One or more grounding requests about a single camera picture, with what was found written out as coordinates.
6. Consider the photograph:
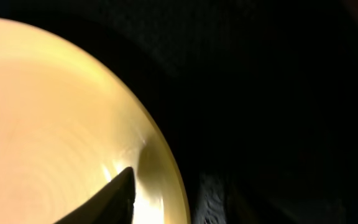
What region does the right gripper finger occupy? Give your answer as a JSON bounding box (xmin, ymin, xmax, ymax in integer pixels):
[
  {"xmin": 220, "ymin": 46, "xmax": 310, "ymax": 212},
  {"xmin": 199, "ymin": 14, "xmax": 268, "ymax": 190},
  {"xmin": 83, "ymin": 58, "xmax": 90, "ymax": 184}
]
[{"xmin": 56, "ymin": 167, "xmax": 135, "ymax": 224}]

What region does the yellow plate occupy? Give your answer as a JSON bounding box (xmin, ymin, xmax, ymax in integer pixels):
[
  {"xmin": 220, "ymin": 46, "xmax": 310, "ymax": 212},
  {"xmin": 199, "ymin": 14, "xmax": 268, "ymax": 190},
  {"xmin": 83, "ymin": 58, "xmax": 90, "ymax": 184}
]
[{"xmin": 0, "ymin": 19, "xmax": 190, "ymax": 223}]

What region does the black round tray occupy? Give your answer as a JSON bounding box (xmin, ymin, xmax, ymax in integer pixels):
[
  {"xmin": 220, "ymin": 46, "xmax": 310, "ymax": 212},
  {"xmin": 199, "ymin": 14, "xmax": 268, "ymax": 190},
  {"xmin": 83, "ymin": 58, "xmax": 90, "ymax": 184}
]
[{"xmin": 0, "ymin": 0, "xmax": 358, "ymax": 223}]

